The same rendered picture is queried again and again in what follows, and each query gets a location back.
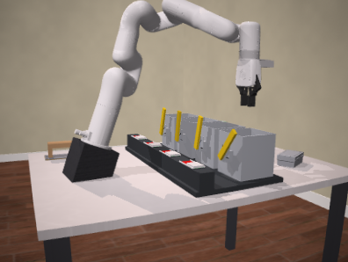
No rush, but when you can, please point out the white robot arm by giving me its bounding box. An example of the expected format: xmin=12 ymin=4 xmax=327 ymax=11
xmin=75 ymin=0 xmax=274 ymax=149

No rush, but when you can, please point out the grey flat case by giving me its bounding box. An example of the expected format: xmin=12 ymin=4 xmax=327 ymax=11
xmin=277 ymin=150 xmax=304 ymax=168

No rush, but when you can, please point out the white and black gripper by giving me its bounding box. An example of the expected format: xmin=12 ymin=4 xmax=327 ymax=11
xmin=236 ymin=58 xmax=261 ymax=107

